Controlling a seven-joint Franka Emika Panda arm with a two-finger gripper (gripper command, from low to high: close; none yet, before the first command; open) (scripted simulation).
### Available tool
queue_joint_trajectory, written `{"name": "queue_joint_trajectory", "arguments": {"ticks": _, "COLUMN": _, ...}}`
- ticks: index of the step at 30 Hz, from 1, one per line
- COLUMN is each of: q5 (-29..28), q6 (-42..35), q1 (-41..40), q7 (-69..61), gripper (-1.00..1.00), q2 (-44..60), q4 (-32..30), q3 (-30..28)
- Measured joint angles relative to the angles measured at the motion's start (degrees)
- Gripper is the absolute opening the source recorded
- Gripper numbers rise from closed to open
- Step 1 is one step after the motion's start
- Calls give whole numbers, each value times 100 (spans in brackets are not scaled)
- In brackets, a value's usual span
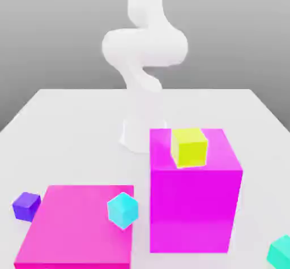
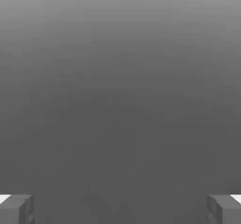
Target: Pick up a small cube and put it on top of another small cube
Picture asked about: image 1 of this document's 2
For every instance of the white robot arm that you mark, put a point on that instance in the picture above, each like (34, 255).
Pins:
(145, 47)

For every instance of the small yellow cube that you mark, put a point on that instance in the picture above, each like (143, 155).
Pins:
(190, 151)

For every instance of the small cyan cube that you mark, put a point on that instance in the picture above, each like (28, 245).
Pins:
(122, 210)

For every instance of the small purple cube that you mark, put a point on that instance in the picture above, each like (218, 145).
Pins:
(26, 206)

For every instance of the small turquoise cube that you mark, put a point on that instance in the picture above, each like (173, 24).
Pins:
(279, 253)

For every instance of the large magenta box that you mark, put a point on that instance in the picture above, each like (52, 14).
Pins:
(194, 205)

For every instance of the large pink box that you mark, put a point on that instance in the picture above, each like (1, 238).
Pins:
(74, 228)

